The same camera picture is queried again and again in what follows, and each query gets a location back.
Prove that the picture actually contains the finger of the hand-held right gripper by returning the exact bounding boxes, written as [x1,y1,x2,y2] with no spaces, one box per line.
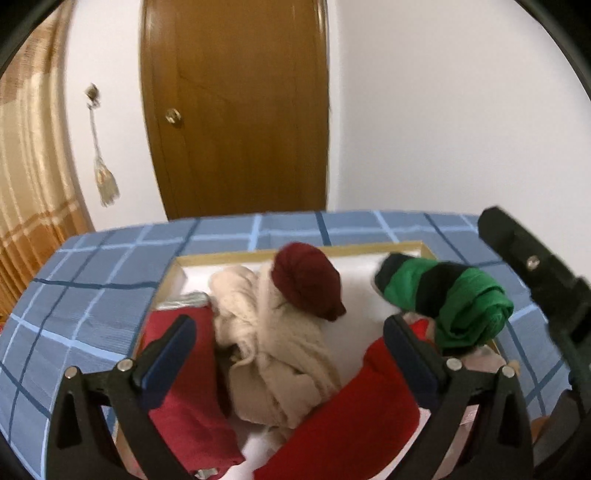
[478,207,591,400]

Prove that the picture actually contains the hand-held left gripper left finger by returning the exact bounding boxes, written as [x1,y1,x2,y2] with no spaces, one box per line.
[45,315,198,480]

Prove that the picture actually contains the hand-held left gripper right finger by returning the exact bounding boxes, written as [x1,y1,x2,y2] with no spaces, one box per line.
[383,315,537,480]

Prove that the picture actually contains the dark red underwear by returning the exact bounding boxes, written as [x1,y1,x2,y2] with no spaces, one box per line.
[139,291,245,474]

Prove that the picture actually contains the pale pink underwear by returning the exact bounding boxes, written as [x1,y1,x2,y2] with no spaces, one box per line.
[457,344,515,428]

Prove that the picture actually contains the green black striped underwear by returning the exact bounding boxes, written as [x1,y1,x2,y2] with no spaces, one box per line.
[374,253,515,349]

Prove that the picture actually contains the bright red underwear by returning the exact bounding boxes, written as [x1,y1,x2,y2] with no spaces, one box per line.
[253,318,422,480]

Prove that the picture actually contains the shallow cardboard tray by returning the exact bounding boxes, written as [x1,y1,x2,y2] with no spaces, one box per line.
[113,240,518,480]

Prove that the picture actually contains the beige underwear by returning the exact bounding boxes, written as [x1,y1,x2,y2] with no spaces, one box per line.
[210,267,343,430]

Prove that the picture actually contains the maroon underwear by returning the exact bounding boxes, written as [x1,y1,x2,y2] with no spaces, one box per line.
[271,243,348,322]

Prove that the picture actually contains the blue checked tablecloth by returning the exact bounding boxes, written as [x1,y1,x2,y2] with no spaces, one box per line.
[0,210,573,480]

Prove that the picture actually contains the curtain tassel tieback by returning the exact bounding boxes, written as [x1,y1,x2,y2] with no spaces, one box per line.
[90,106,121,207]

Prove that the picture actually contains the beige patterned curtain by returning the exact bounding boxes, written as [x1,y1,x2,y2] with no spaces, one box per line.
[0,9,95,324]

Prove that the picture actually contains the brown wooden door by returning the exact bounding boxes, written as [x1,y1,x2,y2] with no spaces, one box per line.
[140,0,331,221]

